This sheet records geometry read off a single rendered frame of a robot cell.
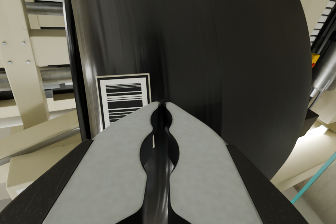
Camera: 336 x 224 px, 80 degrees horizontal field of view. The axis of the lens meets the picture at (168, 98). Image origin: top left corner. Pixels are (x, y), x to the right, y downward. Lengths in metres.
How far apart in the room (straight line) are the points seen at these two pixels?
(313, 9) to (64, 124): 0.87
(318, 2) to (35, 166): 0.96
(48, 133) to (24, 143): 0.09
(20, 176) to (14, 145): 0.13
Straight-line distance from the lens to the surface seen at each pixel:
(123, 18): 0.17
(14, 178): 0.91
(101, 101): 0.16
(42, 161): 0.92
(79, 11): 0.23
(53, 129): 0.93
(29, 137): 0.96
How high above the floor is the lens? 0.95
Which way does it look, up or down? 33 degrees up
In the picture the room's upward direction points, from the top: 170 degrees counter-clockwise
